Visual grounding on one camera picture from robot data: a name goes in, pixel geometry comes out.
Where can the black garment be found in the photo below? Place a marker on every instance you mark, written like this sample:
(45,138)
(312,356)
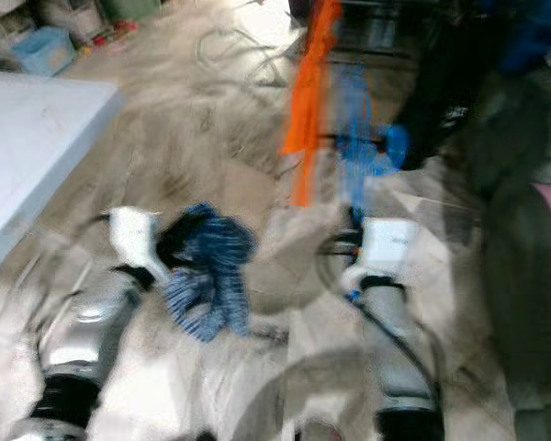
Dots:
(450,83)

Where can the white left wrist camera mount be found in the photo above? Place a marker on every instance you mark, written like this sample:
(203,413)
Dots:
(136,234)

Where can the light blue plastic basket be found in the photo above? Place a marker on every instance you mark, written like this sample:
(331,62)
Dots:
(44,51)

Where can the white folding table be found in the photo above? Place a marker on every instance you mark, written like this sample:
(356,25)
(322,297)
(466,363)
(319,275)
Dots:
(37,156)

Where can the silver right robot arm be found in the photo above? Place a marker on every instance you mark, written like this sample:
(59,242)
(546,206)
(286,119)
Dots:
(399,358)

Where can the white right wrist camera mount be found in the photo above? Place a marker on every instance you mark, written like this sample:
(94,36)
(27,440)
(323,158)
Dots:
(386,248)

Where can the blue plaid shirt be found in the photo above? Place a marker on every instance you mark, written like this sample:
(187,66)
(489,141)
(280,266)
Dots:
(220,266)

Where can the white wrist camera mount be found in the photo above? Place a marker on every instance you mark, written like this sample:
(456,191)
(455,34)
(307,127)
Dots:
(386,248)
(136,234)

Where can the white storage cart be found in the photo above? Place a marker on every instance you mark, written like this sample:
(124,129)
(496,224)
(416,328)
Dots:
(69,16)
(2,28)

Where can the dark green sofa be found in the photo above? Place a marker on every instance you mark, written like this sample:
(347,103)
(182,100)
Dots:
(514,322)

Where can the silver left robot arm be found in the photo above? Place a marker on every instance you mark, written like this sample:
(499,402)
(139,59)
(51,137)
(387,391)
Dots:
(78,331)

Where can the orange shirt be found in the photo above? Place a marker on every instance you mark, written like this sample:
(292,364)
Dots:
(310,101)

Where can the green cabinet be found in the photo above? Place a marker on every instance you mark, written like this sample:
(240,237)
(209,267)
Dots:
(129,9)

